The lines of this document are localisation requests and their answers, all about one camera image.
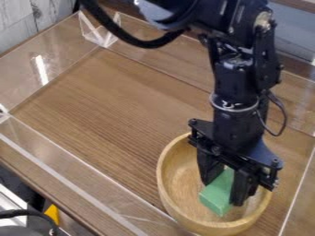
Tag clear acrylic corner bracket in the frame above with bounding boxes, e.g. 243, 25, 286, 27
78, 11, 119, 48

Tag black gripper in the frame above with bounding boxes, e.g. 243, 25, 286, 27
186, 107, 286, 207

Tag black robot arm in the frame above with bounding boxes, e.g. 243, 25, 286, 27
81, 0, 284, 207

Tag brown wooden bowl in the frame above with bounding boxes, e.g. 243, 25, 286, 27
157, 134, 273, 236

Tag black cable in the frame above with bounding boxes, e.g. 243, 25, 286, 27
0, 208, 63, 236

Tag clear acrylic back wall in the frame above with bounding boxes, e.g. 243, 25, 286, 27
109, 36, 315, 136

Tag green rectangular block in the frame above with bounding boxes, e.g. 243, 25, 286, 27
198, 168, 234, 217

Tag clear acrylic front wall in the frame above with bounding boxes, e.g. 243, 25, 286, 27
0, 114, 195, 236

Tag clear acrylic left wall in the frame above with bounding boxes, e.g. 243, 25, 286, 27
0, 11, 98, 112

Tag clear acrylic wall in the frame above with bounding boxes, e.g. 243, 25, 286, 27
0, 11, 98, 112
109, 36, 315, 136
0, 114, 195, 236

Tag yellow black device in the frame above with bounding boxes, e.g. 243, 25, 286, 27
26, 203, 71, 236

